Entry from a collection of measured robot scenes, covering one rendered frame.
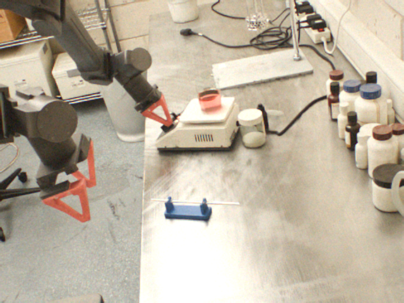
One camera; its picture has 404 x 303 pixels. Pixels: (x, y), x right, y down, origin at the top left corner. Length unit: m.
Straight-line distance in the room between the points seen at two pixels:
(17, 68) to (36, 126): 2.88
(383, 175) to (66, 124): 0.62
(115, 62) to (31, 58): 2.23
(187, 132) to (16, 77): 2.36
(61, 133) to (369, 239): 0.60
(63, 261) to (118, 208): 0.38
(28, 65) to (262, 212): 2.62
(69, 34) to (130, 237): 1.44
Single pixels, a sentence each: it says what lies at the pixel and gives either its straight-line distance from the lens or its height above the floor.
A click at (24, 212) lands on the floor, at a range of 2.90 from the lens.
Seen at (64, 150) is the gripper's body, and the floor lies 1.08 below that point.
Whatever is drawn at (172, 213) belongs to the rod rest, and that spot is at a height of 0.76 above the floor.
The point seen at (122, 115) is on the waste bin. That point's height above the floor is 0.18.
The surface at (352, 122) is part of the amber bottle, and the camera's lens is 1.32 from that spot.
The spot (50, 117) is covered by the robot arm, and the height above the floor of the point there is 1.16.
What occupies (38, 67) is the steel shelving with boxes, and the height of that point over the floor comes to 0.36.
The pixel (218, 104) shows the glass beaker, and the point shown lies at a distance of 1.40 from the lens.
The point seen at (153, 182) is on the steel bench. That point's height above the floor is 0.75.
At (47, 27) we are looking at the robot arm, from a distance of 1.06.
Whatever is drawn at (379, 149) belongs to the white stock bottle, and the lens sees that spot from 1.20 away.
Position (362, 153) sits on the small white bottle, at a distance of 1.26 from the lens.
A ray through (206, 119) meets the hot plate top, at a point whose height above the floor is 0.84.
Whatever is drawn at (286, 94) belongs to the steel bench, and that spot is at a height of 0.75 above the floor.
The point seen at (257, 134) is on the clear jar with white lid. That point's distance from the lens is 1.38.
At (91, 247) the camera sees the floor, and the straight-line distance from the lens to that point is 2.49.
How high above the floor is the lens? 1.46
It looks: 30 degrees down
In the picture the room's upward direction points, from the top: 12 degrees counter-clockwise
